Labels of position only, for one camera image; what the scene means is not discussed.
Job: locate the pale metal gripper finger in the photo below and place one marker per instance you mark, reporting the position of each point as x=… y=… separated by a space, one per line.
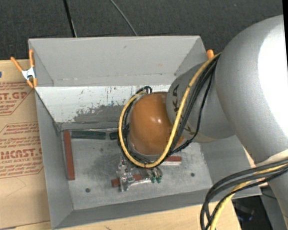
x=122 y=169
x=126 y=183

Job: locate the red-brown flat block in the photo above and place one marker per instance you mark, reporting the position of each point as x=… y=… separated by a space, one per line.
x=115 y=182
x=69 y=156
x=174 y=159

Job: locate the grey metal bin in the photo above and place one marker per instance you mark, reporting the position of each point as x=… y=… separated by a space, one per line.
x=93 y=164

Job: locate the dark green flat block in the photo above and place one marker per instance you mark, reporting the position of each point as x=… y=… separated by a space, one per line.
x=113 y=135
x=88 y=135

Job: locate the brown cardboard board red print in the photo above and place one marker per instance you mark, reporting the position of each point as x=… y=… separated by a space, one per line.
x=20 y=193

